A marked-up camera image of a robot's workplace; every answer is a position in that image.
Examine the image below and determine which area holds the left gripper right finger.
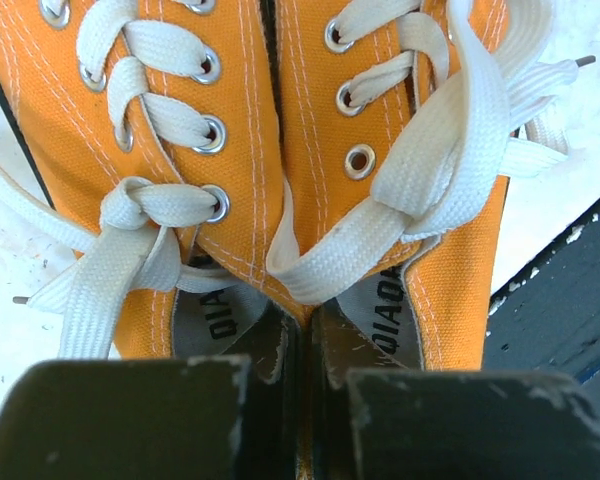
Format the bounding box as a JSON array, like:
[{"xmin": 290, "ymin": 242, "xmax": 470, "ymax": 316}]
[{"xmin": 310, "ymin": 302, "xmax": 600, "ymax": 479}]

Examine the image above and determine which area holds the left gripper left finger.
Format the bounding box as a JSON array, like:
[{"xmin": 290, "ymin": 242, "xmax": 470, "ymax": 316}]
[{"xmin": 0, "ymin": 308, "xmax": 298, "ymax": 479}]

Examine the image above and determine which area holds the orange canvas sneaker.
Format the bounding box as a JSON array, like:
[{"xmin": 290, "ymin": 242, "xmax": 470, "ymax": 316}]
[
  {"xmin": 0, "ymin": 1, "xmax": 302, "ymax": 359},
  {"xmin": 266, "ymin": 1, "xmax": 581, "ymax": 370}
]

